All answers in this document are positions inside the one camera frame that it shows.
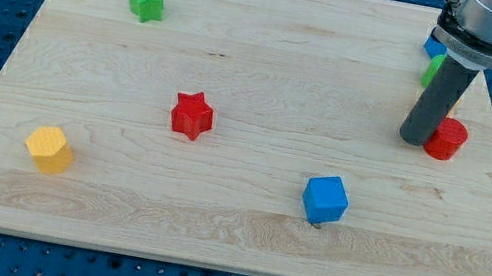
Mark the blue block behind arm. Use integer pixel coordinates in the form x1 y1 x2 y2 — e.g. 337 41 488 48
423 35 447 59

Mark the red star block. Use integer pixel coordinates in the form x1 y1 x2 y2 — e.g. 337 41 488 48
171 92 214 141

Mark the green star block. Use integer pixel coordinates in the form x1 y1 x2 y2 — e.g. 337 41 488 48
129 0 165 22

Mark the light wooden board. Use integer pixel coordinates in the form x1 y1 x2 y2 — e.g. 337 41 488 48
0 0 492 276

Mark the blue cube block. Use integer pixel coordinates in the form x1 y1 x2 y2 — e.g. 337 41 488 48
302 176 349 224

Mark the yellow hexagon block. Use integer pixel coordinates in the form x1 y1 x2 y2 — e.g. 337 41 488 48
25 126 74 175

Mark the red cylinder block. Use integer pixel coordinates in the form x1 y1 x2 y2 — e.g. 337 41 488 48
423 117 468 161

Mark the green block behind rod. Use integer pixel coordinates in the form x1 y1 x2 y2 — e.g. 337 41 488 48
420 54 446 88

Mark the grey cylindrical pointer rod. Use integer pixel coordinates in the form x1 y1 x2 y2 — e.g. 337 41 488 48
399 53 480 146

